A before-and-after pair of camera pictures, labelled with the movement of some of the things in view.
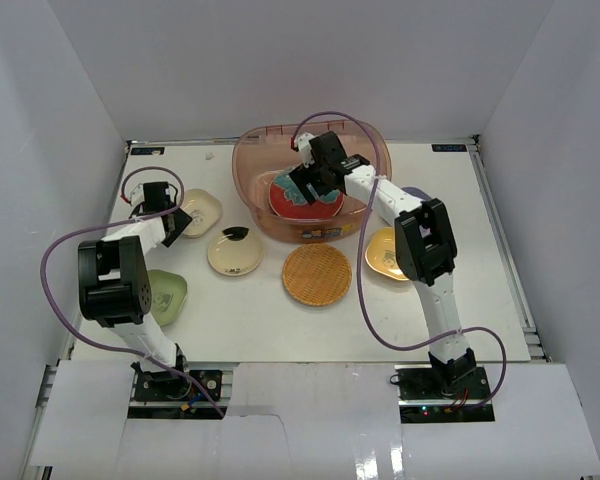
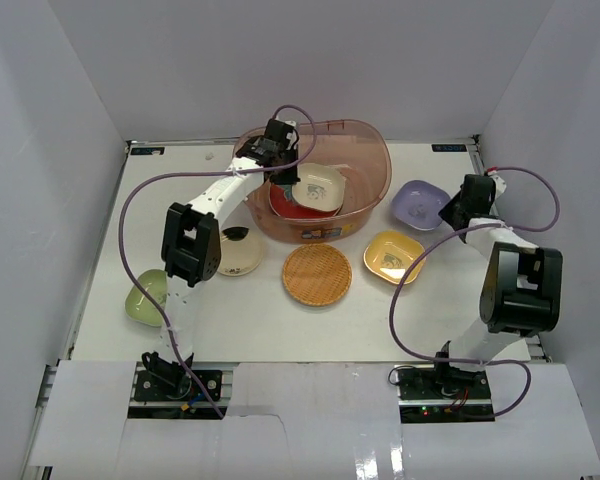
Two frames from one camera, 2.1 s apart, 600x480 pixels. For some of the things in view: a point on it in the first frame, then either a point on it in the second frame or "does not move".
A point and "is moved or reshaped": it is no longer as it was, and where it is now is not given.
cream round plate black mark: [235, 251] does not move
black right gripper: [303, 179] → [447, 213]
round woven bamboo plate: [317, 275] does not move
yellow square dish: [381, 255] does not move
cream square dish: [203, 209] is moved or reshaped
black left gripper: [178, 225] → [284, 170]
